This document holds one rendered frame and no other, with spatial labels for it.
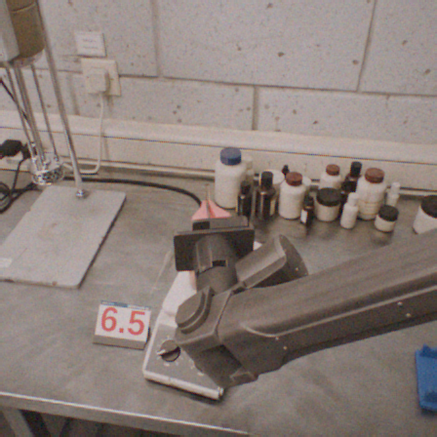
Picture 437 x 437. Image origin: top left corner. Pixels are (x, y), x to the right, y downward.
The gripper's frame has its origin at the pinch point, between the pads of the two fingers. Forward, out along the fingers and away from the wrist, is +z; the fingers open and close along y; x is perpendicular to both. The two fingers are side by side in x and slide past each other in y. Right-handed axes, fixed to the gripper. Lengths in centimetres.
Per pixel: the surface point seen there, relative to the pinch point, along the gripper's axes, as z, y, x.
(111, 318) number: 0.9, 16.8, 23.4
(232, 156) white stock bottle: 33.3, -8.7, 12.7
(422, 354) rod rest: -11.5, -33.4, 24.3
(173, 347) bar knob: -9.3, 6.4, 19.2
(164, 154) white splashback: 49, 6, 20
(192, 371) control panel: -11.8, 3.7, 22.0
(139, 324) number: -0.8, 12.1, 23.7
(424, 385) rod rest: -16.5, -31.5, 24.9
